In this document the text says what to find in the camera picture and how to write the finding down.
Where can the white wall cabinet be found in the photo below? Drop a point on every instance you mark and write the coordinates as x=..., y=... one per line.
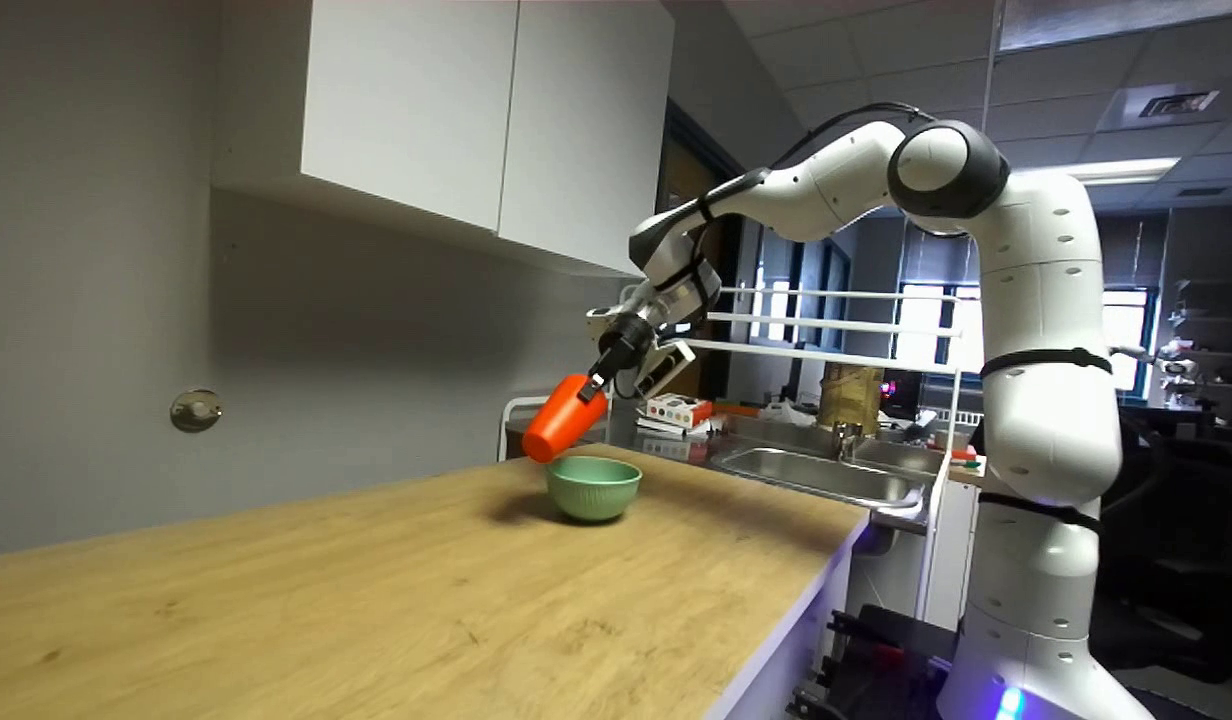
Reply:
x=442, y=123

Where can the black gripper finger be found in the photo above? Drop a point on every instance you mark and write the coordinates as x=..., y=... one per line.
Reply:
x=606, y=371

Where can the round metal wall knob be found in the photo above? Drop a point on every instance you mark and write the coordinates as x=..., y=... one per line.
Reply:
x=197, y=410

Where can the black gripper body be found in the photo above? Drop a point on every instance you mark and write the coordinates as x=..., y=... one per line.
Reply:
x=631, y=334

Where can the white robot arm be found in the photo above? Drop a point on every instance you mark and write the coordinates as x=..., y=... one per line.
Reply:
x=1043, y=402

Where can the orange plastic cup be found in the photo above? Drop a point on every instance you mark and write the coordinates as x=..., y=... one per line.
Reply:
x=560, y=423

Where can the black equipment with red parts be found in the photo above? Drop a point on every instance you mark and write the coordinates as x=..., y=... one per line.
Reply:
x=880, y=661

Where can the ceiling air vent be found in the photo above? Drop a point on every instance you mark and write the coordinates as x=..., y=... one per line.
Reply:
x=1167, y=107

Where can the white metal tube frame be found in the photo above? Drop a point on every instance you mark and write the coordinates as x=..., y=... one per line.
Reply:
x=509, y=427

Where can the window with blinds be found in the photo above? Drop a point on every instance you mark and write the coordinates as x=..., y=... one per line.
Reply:
x=1121, y=334

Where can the rectangular ceiling light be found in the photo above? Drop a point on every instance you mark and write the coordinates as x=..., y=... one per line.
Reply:
x=1110, y=171

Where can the red and white box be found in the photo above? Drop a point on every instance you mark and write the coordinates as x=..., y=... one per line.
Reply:
x=677, y=415

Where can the green bowl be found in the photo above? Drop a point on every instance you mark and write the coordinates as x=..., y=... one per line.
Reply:
x=597, y=488

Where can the stainless steel sink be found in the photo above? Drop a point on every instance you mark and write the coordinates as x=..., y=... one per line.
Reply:
x=816, y=473

